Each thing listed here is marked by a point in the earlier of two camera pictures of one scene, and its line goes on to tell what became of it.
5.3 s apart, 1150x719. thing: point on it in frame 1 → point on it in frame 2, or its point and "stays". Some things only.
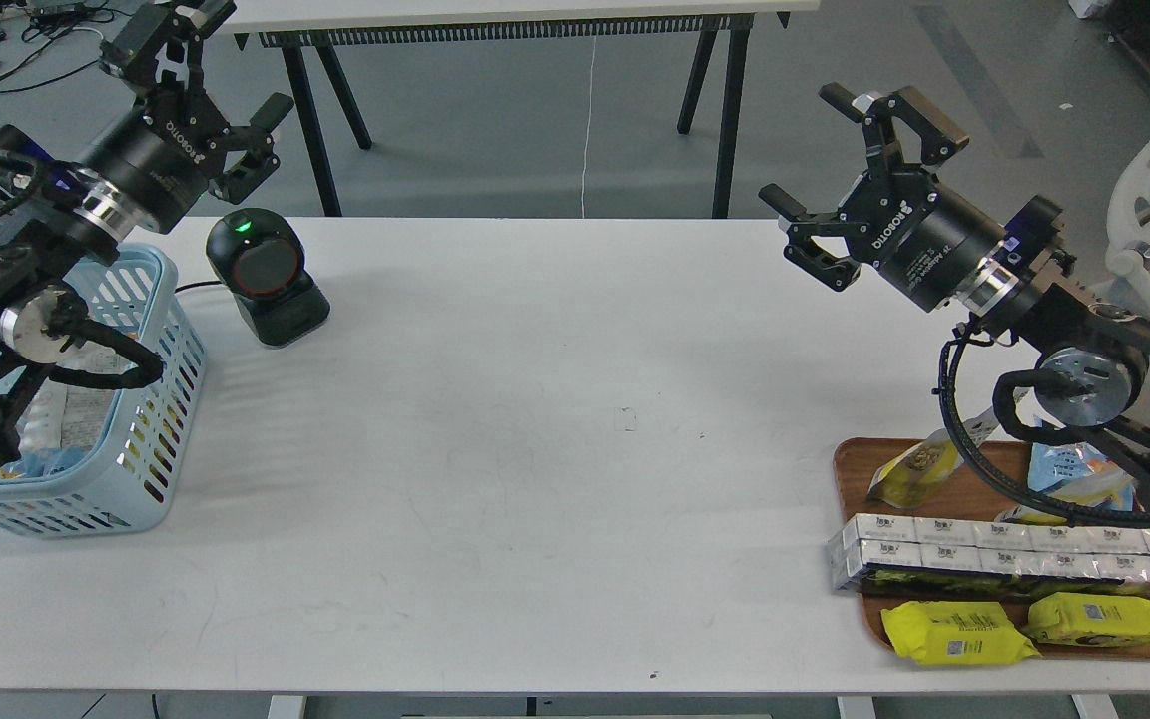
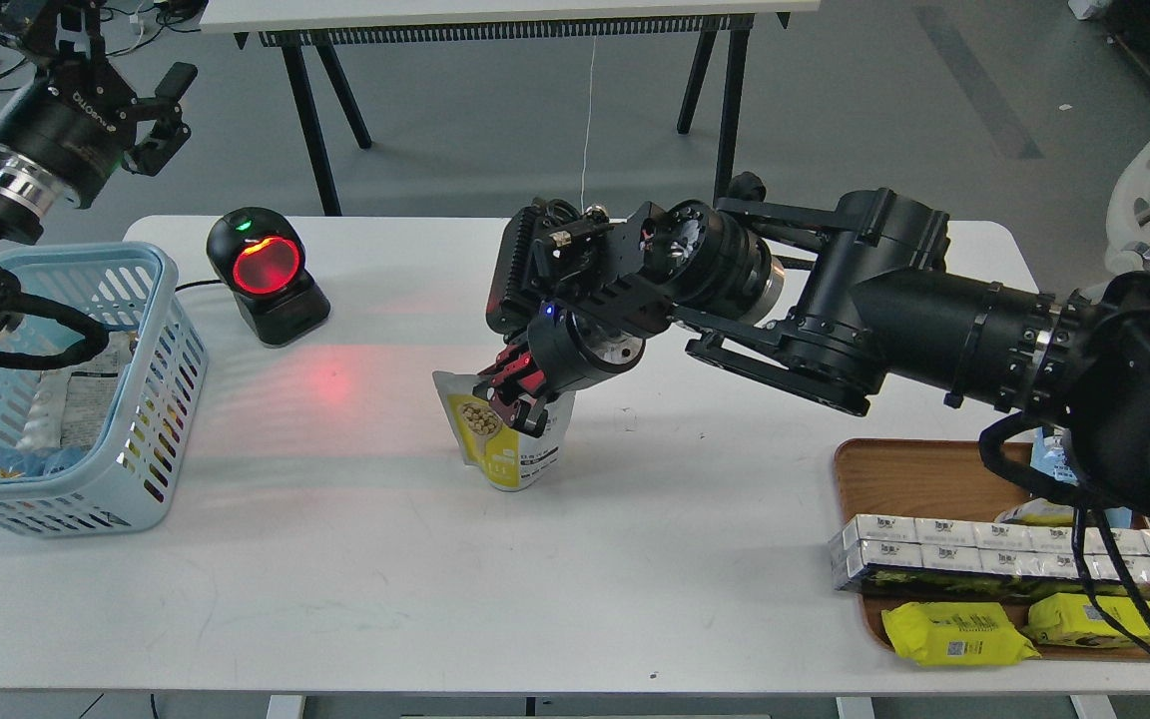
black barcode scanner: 260,255 stays
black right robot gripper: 923,238 → 568,348
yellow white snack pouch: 917,470 → 508,457
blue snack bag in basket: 43,461 stays
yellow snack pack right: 1090,619 stays
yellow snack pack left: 947,633 stays
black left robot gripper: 164,155 → 78,121
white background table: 291,27 stays
